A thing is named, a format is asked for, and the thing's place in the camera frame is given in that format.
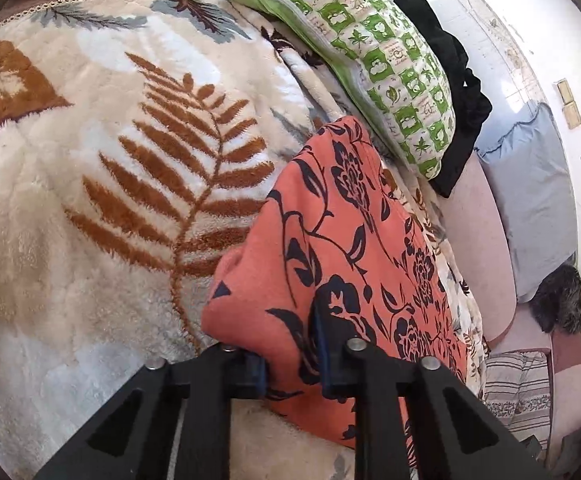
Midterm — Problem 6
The grey-blue pillow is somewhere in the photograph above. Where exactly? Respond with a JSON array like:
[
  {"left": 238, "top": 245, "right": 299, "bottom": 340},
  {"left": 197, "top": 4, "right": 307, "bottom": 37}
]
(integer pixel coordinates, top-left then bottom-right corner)
[{"left": 475, "top": 102, "right": 578, "bottom": 303}]

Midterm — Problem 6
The orange floral garment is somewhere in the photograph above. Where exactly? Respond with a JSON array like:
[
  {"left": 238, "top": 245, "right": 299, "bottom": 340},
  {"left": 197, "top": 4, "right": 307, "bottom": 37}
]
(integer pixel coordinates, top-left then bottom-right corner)
[{"left": 201, "top": 115, "right": 476, "bottom": 456}]

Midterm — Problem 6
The black garment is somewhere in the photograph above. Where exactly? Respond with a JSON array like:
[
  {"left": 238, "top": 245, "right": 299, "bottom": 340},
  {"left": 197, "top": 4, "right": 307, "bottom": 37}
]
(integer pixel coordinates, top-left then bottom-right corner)
[{"left": 393, "top": 0, "right": 493, "bottom": 198}]

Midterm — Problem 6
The pink rolled bolster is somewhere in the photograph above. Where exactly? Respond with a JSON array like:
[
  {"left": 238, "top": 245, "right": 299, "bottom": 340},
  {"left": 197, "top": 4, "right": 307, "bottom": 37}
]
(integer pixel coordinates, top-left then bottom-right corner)
[{"left": 437, "top": 157, "right": 518, "bottom": 346}]

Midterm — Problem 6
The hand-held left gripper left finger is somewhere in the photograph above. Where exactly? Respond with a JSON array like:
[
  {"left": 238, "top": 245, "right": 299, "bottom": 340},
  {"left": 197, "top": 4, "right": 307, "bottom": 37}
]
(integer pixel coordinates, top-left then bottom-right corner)
[{"left": 35, "top": 345, "right": 271, "bottom": 480}]

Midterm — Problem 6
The dark fur garment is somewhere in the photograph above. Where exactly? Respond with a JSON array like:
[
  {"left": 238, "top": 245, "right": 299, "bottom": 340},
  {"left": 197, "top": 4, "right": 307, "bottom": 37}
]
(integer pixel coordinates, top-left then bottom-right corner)
[{"left": 530, "top": 262, "right": 581, "bottom": 335}]

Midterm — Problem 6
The striped pillow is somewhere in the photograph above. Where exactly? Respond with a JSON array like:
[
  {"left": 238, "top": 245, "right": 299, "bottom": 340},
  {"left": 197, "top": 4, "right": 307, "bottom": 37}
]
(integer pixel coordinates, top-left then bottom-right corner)
[{"left": 483, "top": 350, "right": 553, "bottom": 453}]

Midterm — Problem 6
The cream leaf-print blanket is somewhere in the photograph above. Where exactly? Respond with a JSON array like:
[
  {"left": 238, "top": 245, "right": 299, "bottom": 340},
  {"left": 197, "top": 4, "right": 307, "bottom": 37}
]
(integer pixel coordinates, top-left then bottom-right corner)
[{"left": 0, "top": 0, "right": 486, "bottom": 480}]

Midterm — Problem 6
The green checked pillow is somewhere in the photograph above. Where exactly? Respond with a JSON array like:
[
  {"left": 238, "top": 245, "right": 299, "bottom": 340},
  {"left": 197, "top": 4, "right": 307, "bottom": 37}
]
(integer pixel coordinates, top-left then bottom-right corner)
[{"left": 215, "top": 0, "right": 457, "bottom": 181}]

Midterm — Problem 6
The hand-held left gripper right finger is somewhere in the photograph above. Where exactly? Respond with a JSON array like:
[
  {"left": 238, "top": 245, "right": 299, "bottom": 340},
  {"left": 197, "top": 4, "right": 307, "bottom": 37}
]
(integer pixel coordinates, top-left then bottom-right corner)
[{"left": 314, "top": 304, "right": 553, "bottom": 480}]

